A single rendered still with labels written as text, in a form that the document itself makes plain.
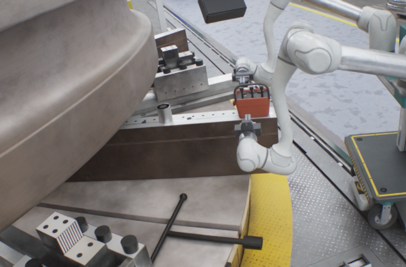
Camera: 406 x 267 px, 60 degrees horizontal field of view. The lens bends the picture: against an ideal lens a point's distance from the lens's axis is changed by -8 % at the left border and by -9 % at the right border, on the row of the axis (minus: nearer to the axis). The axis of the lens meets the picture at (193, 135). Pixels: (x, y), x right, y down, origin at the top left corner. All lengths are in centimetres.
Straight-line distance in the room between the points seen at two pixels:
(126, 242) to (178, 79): 191
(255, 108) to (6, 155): 132
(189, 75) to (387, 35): 160
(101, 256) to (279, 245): 122
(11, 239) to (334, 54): 162
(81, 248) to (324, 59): 110
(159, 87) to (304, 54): 189
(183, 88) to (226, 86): 42
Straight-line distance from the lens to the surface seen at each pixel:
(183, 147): 228
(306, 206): 257
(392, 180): 231
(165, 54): 316
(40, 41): 170
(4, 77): 157
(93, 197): 247
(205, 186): 230
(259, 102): 211
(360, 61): 151
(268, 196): 266
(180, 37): 444
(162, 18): 744
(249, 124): 184
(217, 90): 333
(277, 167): 178
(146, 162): 239
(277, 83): 163
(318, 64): 138
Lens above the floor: 168
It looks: 29 degrees down
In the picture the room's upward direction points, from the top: 10 degrees counter-clockwise
